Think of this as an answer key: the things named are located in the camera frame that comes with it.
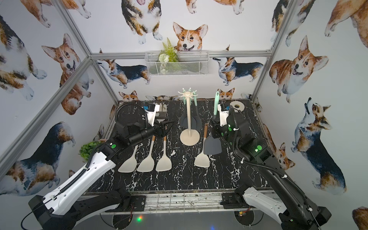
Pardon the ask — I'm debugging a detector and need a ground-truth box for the grey spatula mint handle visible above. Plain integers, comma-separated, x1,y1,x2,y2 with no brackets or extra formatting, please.
204,91,222,155

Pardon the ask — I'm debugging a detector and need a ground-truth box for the grey turner mint handle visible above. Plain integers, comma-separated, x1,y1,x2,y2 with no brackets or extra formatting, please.
194,95,202,133

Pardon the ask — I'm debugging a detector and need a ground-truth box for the cream slotted turner wooden handle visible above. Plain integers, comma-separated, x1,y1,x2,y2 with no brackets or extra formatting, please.
194,123,210,168

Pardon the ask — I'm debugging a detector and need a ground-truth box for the cream spatula wooden handle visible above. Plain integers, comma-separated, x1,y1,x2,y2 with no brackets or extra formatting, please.
137,136,156,173

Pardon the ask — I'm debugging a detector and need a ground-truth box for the cream spoon wooden handle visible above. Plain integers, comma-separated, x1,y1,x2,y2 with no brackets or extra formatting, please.
118,145,139,173

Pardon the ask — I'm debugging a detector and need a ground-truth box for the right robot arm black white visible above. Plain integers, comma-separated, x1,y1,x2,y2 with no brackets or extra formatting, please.
205,104,332,230

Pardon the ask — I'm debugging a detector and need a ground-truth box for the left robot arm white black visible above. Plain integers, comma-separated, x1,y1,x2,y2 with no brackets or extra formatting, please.
29,102,175,230

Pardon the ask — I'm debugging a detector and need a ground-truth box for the cream utensil rack stand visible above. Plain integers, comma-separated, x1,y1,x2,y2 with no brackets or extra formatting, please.
180,88,200,146

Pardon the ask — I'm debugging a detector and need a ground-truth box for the white tape roll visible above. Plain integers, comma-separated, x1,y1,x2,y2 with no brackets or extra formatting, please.
230,101,245,113

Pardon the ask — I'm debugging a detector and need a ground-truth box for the fern and white flower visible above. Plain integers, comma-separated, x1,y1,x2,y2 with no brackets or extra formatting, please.
158,38,180,74

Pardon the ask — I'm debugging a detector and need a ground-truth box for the green potted plant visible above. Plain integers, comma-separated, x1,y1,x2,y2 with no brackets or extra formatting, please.
79,141,102,163

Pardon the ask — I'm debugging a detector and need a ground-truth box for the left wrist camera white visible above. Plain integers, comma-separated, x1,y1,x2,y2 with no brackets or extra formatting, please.
143,103,160,127

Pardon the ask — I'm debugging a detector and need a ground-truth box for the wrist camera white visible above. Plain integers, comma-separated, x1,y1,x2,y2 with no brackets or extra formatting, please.
218,104,229,127
143,103,160,127

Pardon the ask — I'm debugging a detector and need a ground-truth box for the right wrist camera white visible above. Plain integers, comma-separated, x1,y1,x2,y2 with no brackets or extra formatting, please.
218,104,229,127

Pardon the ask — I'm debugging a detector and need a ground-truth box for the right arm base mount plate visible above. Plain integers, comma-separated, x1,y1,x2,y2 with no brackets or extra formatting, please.
220,193,249,209

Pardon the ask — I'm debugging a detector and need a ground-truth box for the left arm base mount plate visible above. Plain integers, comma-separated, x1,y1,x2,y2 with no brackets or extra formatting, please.
106,195,147,213

